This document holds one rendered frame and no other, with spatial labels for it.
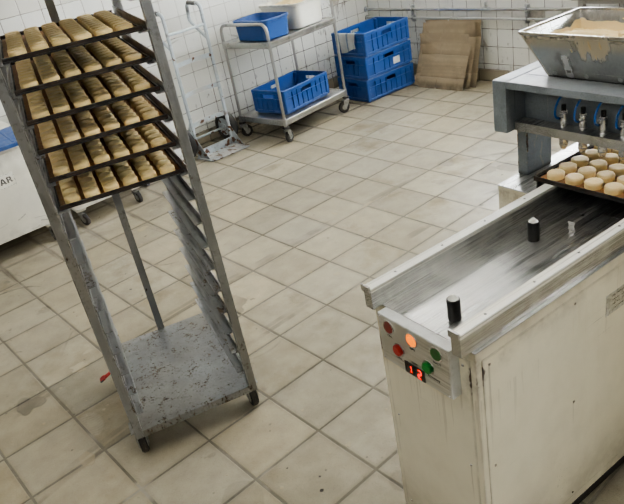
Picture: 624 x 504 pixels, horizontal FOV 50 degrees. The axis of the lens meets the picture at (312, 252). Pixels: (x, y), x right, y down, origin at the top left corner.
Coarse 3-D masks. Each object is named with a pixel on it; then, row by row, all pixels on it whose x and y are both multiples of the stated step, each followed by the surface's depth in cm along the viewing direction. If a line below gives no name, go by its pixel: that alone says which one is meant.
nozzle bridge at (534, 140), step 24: (528, 72) 200; (504, 96) 198; (528, 96) 202; (552, 96) 195; (576, 96) 179; (600, 96) 173; (504, 120) 202; (528, 120) 202; (552, 120) 199; (528, 144) 213; (600, 144) 183; (528, 168) 217
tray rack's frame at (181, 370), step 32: (128, 224) 281; (160, 320) 304; (192, 320) 307; (128, 352) 294; (160, 352) 289; (192, 352) 285; (224, 352) 281; (160, 384) 270; (192, 384) 266; (224, 384) 262; (160, 416) 252; (192, 416) 253
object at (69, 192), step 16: (128, 160) 239; (144, 160) 229; (160, 160) 226; (80, 176) 226; (96, 176) 229; (112, 176) 220; (128, 176) 217; (144, 176) 216; (64, 192) 215; (80, 192) 218; (96, 192) 211
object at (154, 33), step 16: (144, 0) 192; (144, 16) 195; (160, 48) 199; (160, 64) 201; (176, 96) 206; (176, 112) 208; (176, 128) 210; (192, 160) 216; (192, 176) 218; (208, 224) 226; (208, 240) 229; (224, 272) 236; (224, 288) 238; (240, 336) 248; (240, 352) 251; (256, 384) 260
